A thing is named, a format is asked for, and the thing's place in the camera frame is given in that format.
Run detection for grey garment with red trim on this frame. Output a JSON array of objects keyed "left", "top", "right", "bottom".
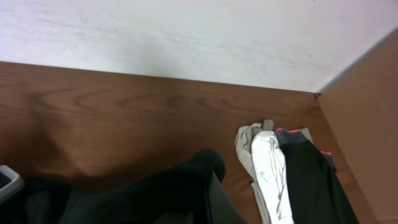
[{"left": 262, "top": 119, "right": 337, "bottom": 173}]

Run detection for black t-shirt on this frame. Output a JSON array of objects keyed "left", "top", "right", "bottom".
[{"left": 1, "top": 149, "right": 245, "bottom": 224}]

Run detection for white crumpled garment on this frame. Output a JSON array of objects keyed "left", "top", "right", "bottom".
[{"left": 234, "top": 119, "right": 294, "bottom": 224}]

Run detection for dark navy garment in pile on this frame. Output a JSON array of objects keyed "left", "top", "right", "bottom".
[{"left": 280, "top": 141, "right": 359, "bottom": 224}]

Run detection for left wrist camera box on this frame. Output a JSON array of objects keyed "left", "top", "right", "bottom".
[{"left": 1, "top": 165, "right": 24, "bottom": 204}]

